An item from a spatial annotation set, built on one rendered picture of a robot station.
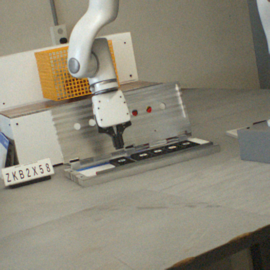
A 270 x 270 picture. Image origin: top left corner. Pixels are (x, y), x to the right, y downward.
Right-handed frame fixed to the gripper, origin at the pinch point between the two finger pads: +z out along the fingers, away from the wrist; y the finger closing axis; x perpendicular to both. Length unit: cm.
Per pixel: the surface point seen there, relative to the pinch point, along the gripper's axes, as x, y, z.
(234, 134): 7.3, 41.9, 6.4
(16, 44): 187, 16, -68
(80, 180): -3.1, -14.8, 7.9
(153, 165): -5.8, 7.0, 9.2
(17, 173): 16.2, -28.8, 1.7
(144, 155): -0.2, 6.9, 5.7
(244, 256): -61, 3, 32
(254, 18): 221, 188, -61
